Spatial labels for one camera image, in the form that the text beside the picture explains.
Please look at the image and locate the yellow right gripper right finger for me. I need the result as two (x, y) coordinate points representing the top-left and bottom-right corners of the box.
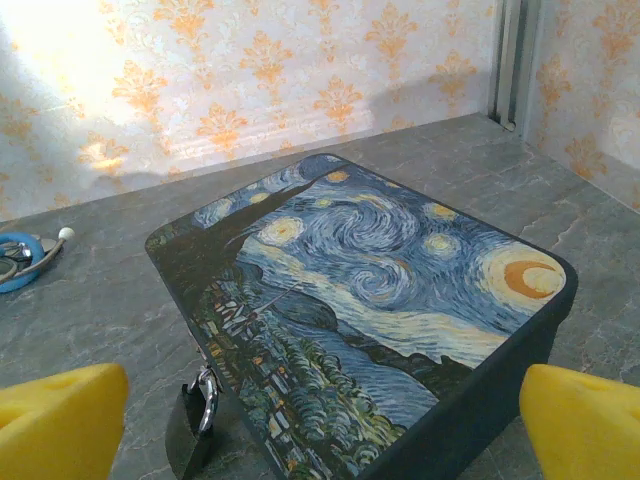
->
(518, 363), (640, 480)

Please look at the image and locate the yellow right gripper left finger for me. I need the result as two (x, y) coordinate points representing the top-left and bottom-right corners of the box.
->
(0, 363), (129, 480)

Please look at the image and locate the starry night print box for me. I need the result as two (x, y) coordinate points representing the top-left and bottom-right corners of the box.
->
(144, 152), (580, 480)

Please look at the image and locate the blue stethoscope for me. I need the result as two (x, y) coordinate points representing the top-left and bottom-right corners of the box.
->
(0, 226), (76, 295)

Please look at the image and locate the aluminium frame corner post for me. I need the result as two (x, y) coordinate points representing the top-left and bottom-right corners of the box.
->
(489, 0), (544, 134)

